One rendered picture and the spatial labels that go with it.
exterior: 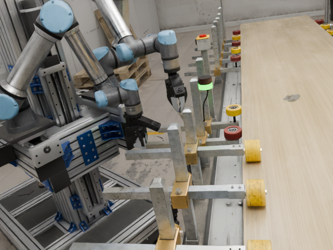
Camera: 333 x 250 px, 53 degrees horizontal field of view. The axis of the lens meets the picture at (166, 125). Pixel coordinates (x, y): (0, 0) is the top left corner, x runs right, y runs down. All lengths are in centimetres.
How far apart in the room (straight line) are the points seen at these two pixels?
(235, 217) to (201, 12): 811
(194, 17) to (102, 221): 765
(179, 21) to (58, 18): 814
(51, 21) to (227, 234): 106
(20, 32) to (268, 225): 141
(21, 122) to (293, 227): 120
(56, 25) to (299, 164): 102
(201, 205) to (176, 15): 826
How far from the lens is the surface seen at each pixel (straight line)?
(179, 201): 105
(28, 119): 165
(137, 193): 111
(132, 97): 149
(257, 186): 103
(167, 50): 141
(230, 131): 151
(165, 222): 87
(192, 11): 933
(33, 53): 143
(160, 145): 158
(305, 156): 132
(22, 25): 184
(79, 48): 155
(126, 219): 223
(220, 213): 150
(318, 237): 100
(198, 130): 155
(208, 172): 161
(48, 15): 138
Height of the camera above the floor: 159
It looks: 24 degrees down
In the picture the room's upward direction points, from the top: 10 degrees counter-clockwise
